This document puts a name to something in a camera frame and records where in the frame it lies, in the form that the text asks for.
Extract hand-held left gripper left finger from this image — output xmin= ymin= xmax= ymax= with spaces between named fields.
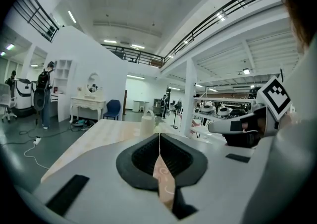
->
xmin=32 ymin=133 xmax=179 ymax=224

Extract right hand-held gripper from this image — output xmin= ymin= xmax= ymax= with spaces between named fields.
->
xmin=207 ymin=75 xmax=293 ymax=148

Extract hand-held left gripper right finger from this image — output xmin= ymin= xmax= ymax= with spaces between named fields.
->
xmin=159 ymin=133 xmax=264 ymax=224

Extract white jug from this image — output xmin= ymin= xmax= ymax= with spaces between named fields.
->
xmin=140 ymin=118 xmax=156 ymax=137

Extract cream ceramic vase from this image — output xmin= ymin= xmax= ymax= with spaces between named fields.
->
xmin=141 ymin=109 xmax=156 ymax=121

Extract person's right forearm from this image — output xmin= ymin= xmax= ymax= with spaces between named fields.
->
xmin=241 ymin=116 xmax=317 ymax=224

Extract row of black white devices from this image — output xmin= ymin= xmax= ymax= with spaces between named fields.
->
xmin=198 ymin=101 xmax=253 ymax=119

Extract white shelf rack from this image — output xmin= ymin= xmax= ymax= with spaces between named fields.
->
xmin=193 ymin=95 xmax=258 ymax=142

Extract pink checked tablecloth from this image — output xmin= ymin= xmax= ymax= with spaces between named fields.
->
xmin=41 ymin=118 xmax=189 ymax=211

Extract black standing fan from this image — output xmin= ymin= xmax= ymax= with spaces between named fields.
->
xmin=170 ymin=103 xmax=183 ymax=129

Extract blue chair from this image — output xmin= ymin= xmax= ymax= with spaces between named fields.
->
xmin=103 ymin=99 xmax=122 ymax=121

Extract white dressing table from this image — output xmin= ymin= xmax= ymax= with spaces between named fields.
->
xmin=70 ymin=72 xmax=106 ymax=123

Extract person's torso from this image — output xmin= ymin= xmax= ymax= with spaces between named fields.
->
xmin=279 ymin=37 xmax=317 ymax=129

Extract white bookshelf desk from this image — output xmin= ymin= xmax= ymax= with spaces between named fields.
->
xmin=51 ymin=59 xmax=76 ymax=122

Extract black balcony railing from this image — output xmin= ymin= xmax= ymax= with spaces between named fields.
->
xmin=11 ymin=0 xmax=283 ymax=68

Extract white wheeled machine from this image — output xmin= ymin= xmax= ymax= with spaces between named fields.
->
xmin=14 ymin=78 xmax=35 ymax=117

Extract white office chair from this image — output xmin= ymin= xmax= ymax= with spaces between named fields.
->
xmin=0 ymin=83 xmax=18 ymax=122

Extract pile of cables and shoes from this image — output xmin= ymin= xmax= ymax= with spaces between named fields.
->
xmin=71 ymin=118 xmax=96 ymax=129

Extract white floor cable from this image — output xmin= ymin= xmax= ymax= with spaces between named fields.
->
xmin=24 ymin=142 xmax=50 ymax=170

